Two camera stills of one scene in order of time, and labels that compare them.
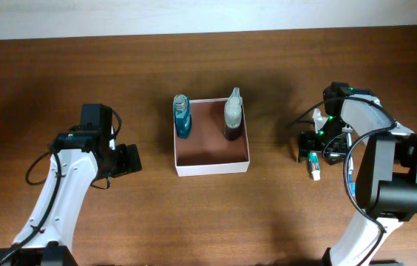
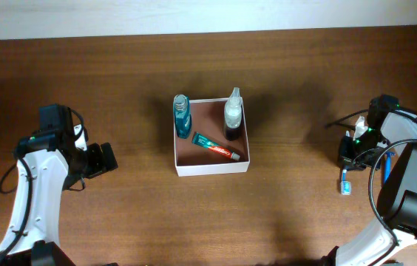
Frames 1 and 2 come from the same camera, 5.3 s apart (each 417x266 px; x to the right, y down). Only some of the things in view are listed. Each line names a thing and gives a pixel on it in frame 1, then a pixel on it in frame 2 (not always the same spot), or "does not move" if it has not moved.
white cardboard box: (206, 151) does not move
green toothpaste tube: (314, 160) to (214, 145)
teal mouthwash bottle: (182, 115) does not move
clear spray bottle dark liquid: (233, 116) does not move
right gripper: (307, 142) to (350, 162)
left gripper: (130, 160) to (100, 164)
